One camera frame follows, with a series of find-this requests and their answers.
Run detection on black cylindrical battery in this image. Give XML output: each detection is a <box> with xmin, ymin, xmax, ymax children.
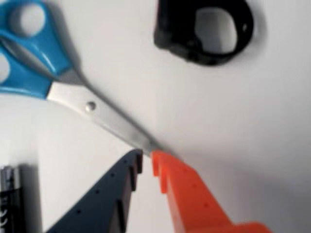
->
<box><xmin>0</xmin><ymin>165</ymin><xmax>25</xmax><ymax>233</ymax></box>

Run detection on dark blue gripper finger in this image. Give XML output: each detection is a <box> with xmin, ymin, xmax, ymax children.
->
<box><xmin>46</xmin><ymin>149</ymin><xmax>143</xmax><ymax>233</ymax></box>

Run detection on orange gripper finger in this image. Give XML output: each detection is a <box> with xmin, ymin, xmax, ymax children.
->
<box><xmin>150</xmin><ymin>150</ymin><xmax>273</xmax><ymax>233</ymax></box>

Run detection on blue-handled scissors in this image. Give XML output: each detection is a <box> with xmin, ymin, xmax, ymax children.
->
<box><xmin>0</xmin><ymin>0</ymin><xmax>158</xmax><ymax>156</ymax></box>

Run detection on black ring-shaped device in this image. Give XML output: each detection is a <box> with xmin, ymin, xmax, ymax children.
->
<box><xmin>153</xmin><ymin>0</ymin><xmax>255</xmax><ymax>67</ymax></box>

